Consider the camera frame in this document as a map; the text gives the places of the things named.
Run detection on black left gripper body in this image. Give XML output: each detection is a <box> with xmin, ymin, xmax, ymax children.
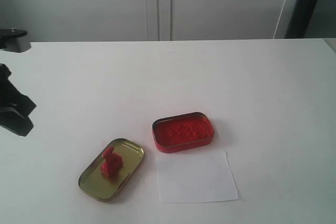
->
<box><xmin>1</xmin><ymin>63</ymin><xmax>20</xmax><ymax>115</ymax></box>

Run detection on red stamp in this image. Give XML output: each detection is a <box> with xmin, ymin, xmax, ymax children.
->
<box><xmin>100</xmin><ymin>146</ymin><xmax>123</xmax><ymax>178</ymax></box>

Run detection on red ink pad tin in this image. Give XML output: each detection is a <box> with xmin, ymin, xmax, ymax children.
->
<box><xmin>152</xmin><ymin>112</ymin><xmax>214</xmax><ymax>153</ymax></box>

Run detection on white cabinet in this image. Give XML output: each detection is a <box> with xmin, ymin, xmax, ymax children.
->
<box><xmin>1</xmin><ymin>0</ymin><xmax>296</xmax><ymax>42</ymax></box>

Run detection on gold tin lid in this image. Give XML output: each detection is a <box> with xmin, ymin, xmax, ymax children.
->
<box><xmin>78</xmin><ymin>138</ymin><xmax>144</xmax><ymax>201</ymax></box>

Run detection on white paper sheet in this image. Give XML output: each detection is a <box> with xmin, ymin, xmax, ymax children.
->
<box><xmin>155</xmin><ymin>150</ymin><xmax>239</xmax><ymax>203</ymax></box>

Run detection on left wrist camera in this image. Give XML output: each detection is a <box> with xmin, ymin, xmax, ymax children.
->
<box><xmin>0</xmin><ymin>28</ymin><xmax>31</xmax><ymax>53</ymax></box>

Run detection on dark vertical post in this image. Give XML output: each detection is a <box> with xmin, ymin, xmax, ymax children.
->
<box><xmin>285</xmin><ymin>0</ymin><xmax>318</xmax><ymax>39</ymax></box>

